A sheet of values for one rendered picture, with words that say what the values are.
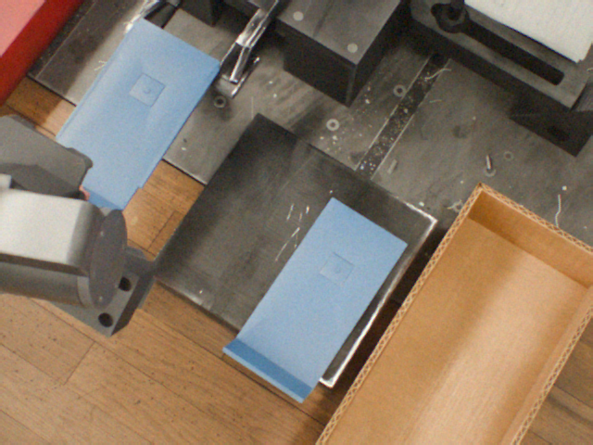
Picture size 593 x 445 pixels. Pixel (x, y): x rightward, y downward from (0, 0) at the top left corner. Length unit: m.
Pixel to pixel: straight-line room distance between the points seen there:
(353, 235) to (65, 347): 0.24
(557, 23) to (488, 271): 0.21
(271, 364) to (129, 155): 0.19
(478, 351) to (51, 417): 0.33
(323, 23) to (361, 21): 0.03
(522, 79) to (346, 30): 0.14
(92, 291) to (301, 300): 0.29
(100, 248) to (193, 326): 0.29
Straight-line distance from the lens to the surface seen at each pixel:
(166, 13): 0.92
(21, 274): 0.65
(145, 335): 0.92
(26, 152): 0.76
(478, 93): 1.00
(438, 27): 0.93
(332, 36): 0.91
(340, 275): 0.90
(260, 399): 0.91
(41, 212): 0.63
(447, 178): 0.96
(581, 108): 0.93
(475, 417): 0.91
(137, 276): 0.69
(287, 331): 0.89
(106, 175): 0.87
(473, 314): 0.93
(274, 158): 0.94
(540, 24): 0.98
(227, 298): 0.90
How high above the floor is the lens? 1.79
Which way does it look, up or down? 72 degrees down
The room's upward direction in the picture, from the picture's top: 5 degrees clockwise
